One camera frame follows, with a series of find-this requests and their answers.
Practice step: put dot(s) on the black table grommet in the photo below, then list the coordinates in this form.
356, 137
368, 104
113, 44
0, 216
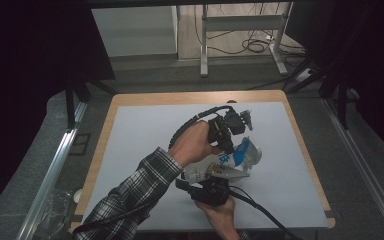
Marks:
231, 101

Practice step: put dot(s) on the white cabinet panel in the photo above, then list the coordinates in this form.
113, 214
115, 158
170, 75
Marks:
133, 30

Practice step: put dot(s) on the person's right hand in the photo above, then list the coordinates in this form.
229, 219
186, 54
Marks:
221, 220

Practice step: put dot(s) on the black metal stand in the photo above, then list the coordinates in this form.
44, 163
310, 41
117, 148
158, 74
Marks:
343, 106
70, 110

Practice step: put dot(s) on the person's left hand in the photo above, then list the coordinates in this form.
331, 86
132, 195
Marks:
193, 143

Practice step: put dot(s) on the white power strip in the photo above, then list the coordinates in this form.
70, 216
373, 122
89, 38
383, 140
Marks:
303, 75

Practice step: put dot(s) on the clear plastic bag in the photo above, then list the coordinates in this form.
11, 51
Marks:
58, 210

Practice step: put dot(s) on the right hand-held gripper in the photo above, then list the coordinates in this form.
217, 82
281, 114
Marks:
210, 193

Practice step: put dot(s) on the aluminium rail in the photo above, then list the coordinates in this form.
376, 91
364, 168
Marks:
363, 166
51, 176

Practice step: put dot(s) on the dark curtain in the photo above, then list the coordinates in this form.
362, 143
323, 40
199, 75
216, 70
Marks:
30, 50
380, 50

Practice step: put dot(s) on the white table mat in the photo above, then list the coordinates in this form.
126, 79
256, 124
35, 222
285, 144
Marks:
146, 133

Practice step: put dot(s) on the white flip-lid container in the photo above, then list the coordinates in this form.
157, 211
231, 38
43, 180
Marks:
255, 155

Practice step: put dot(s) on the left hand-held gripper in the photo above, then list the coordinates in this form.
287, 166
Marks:
225, 128

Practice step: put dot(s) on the white metal desk frame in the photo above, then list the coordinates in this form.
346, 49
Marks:
243, 22

